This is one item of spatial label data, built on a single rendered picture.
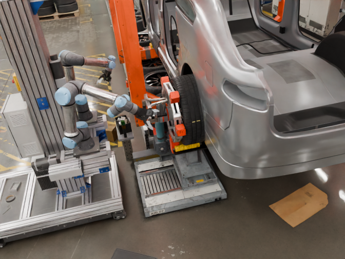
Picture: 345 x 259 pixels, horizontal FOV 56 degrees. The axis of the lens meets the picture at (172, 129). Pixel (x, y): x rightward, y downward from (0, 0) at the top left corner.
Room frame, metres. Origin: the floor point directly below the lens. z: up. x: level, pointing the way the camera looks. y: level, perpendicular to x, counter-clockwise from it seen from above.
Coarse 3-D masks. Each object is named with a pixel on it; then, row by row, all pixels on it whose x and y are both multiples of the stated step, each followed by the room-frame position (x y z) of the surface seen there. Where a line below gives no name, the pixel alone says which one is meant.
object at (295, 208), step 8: (312, 184) 2.35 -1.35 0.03; (296, 192) 2.29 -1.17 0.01; (304, 192) 2.28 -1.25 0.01; (312, 192) 2.26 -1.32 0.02; (320, 192) 2.24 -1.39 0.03; (280, 200) 2.21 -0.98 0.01; (288, 200) 2.20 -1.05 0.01; (296, 200) 2.19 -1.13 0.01; (304, 200) 2.17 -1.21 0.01; (312, 200) 2.16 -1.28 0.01; (320, 200) 2.15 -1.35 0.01; (272, 208) 2.11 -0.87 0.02; (280, 208) 2.11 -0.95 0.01; (288, 208) 2.10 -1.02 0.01; (296, 208) 2.09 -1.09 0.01; (304, 208) 2.08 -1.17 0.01; (312, 208) 2.07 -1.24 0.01; (320, 208) 2.06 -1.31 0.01; (280, 216) 2.01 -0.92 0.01; (288, 216) 2.00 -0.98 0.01; (296, 216) 2.00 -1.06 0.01; (304, 216) 1.99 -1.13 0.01; (296, 224) 1.91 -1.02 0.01
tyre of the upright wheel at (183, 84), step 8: (176, 80) 2.67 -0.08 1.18; (184, 80) 2.66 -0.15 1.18; (192, 80) 2.65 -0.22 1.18; (176, 88) 2.61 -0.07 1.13; (184, 88) 2.56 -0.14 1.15; (192, 88) 2.55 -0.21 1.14; (184, 96) 2.48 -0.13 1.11; (192, 96) 2.49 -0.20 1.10; (184, 104) 2.43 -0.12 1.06; (192, 104) 2.44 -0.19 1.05; (200, 104) 2.44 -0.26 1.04; (184, 112) 2.40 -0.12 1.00; (192, 112) 2.40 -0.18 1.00; (200, 112) 2.40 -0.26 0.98; (184, 120) 2.38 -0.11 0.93; (192, 120) 2.37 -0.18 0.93; (200, 120) 2.39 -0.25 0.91; (192, 128) 2.37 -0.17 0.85; (200, 128) 2.37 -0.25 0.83; (184, 136) 2.43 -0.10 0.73; (192, 136) 2.38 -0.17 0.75; (200, 136) 2.41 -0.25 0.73; (184, 144) 2.47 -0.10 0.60
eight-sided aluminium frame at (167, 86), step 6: (168, 84) 2.74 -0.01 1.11; (162, 90) 2.88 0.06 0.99; (168, 90) 2.60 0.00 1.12; (174, 90) 2.59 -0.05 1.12; (162, 96) 2.92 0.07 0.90; (168, 96) 2.54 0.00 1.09; (174, 114) 2.42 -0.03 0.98; (180, 114) 2.42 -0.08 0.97; (174, 120) 2.39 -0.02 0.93; (180, 120) 2.41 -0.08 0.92; (168, 126) 2.77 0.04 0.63; (174, 126) 2.43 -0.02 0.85; (174, 132) 2.70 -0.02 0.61; (174, 138) 2.49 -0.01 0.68; (180, 138) 2.42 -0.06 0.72
